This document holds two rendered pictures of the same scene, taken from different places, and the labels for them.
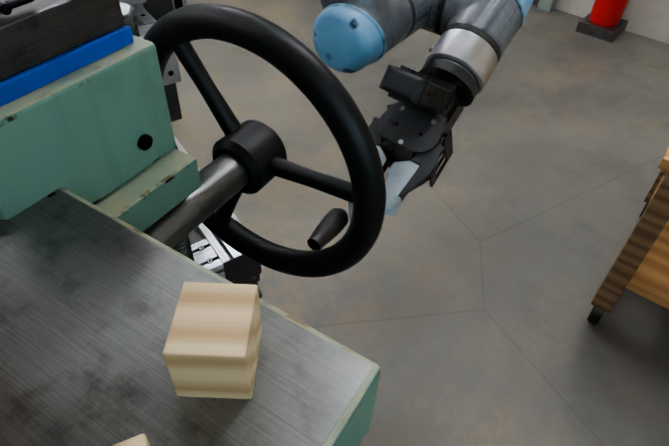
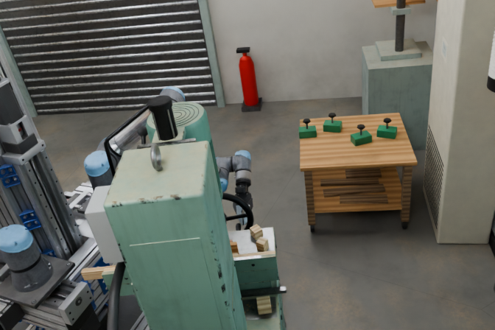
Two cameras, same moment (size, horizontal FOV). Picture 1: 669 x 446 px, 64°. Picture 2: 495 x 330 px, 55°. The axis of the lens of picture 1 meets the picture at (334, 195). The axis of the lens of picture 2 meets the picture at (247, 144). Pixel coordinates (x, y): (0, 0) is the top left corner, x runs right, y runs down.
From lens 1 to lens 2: 1.57 m
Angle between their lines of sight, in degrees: 23
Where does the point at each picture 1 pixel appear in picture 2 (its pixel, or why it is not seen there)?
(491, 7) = (244, 162)
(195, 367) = (257, 233)
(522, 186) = (261, 196)
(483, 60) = (248, 174)
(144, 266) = (237, 233)
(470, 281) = not seen: hidden behind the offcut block
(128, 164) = not seen: hidden behind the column
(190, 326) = (254, 230)
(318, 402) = (269, 233)
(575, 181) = (280, 183)
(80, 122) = not seen: hidden behind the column
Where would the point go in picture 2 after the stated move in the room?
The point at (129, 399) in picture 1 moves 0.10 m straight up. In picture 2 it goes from (251, 243) to (247, 222)
